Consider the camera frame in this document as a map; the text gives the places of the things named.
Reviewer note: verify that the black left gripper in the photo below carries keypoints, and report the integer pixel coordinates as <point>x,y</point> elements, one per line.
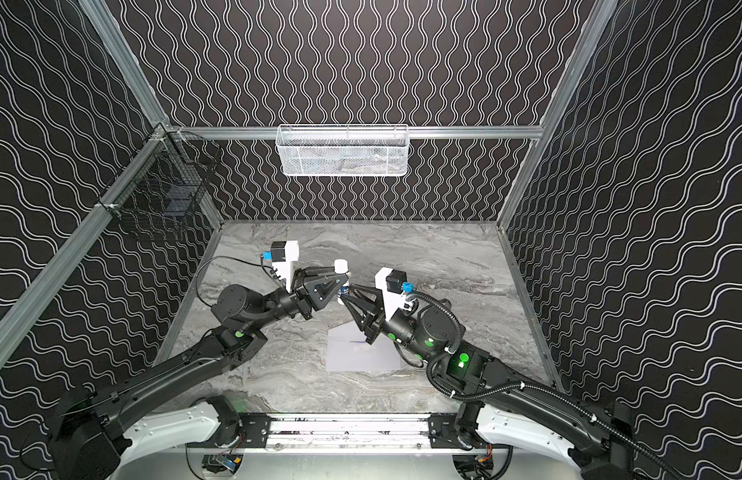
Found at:
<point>304,295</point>

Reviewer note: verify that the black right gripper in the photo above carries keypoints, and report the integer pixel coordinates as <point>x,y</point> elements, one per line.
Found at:
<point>374,318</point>

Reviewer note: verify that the white envelope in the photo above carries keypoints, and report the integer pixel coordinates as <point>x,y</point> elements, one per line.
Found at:
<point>348,351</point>

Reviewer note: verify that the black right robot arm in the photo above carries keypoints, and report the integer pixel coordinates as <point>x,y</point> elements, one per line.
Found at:
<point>427,328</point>

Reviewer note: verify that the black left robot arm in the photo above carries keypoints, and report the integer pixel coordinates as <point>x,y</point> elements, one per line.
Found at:
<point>87,431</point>

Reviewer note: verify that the aluminium back crossbar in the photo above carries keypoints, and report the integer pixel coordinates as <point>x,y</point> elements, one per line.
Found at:
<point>413,132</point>

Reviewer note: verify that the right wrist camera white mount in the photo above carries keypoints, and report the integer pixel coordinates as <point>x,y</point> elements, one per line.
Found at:
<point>395,288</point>

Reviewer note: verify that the white wire mesh basket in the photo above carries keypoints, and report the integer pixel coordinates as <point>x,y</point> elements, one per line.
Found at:
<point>343,150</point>

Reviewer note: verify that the black wire basket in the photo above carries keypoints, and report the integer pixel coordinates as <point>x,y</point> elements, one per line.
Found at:
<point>163,203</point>

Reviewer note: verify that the aluminium left side rail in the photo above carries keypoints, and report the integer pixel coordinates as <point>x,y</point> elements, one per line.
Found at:
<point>24,314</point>

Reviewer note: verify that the aluminium corner post left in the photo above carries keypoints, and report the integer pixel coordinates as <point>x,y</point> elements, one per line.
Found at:
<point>114,41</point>

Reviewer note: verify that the aluminium corner post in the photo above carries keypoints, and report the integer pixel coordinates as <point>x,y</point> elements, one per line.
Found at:
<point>114,41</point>
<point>592,30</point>

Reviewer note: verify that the aluminium corner post right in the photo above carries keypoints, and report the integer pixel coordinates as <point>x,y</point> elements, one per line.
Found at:
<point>592,30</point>

